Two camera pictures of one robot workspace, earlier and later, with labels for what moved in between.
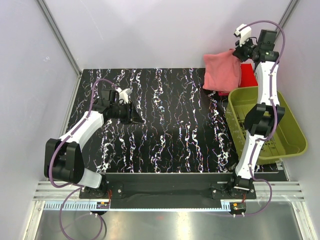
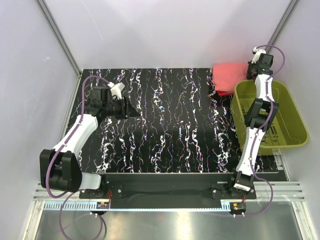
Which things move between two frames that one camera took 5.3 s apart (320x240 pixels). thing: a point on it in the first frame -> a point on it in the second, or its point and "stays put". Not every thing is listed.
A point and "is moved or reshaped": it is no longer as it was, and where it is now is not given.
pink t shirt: (222, 71) is moved or reshaped
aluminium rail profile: (280, 191) stays put
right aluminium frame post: (291, 7) stays put
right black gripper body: (246, 50) -> (250, 66)
